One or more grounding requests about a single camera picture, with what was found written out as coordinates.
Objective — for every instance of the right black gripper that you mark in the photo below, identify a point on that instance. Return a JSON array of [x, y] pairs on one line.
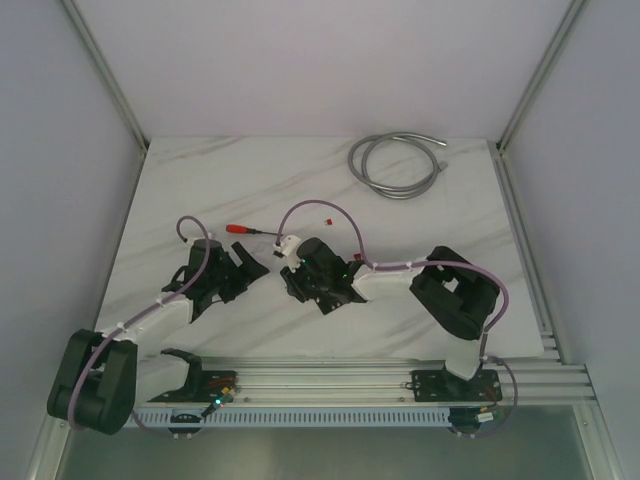
[[294, 287]]

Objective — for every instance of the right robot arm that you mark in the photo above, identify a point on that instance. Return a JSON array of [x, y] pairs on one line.
[[458, 295]]

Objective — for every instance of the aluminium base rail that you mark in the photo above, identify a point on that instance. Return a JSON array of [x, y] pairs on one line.
[[273, 382]]

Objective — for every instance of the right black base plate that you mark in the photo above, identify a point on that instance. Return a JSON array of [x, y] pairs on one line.
[[440, 386]]

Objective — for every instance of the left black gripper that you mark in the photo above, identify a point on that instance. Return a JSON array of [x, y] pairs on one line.
[[236, 273]]

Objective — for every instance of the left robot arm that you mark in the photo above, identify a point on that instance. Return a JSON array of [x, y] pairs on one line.
[[105, 374]]

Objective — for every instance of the black fuse box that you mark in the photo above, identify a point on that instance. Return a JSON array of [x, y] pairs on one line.
[[328, 304]]

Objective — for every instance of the slotted grey cable duct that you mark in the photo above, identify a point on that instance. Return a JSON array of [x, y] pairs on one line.
[[293, 417]]

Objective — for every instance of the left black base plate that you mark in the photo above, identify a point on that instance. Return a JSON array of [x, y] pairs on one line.
[[215, 385]]

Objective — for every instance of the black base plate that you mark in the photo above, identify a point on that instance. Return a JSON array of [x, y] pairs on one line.
[[215, 385], [440, 386]]

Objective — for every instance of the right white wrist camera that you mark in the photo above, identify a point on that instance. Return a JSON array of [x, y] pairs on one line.
[[287, 246]]

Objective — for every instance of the red handled screwdriver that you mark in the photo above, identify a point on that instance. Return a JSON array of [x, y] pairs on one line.
[[244, 230]]

